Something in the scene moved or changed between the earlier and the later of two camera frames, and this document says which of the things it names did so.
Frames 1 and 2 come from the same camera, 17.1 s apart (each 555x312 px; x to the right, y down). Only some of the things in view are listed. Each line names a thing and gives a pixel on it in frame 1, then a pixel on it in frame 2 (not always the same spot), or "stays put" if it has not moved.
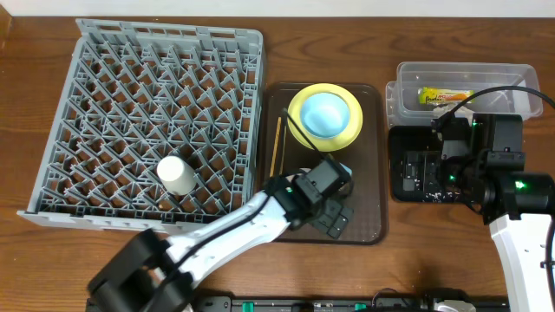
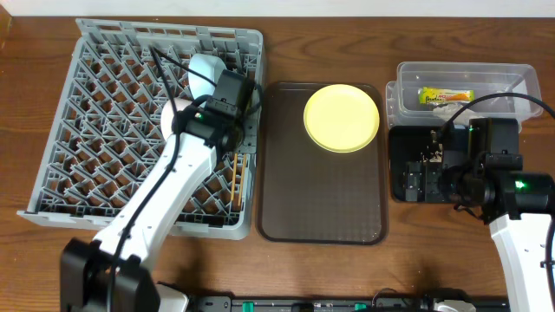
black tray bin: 414,155 stays put
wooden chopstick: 275,146 to 234,175
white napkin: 462,112 stays put
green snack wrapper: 443,96 stays put
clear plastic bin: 428,91 stays put
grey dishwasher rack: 155,127 stays put
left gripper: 334,215 to 242,128
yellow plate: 331,144 to 342,118
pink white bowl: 349,185 to 167,111
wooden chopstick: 284,152 to 242,179
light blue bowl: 324,114 to 207,66
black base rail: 419,303 stays put
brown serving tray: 365,157 stays put
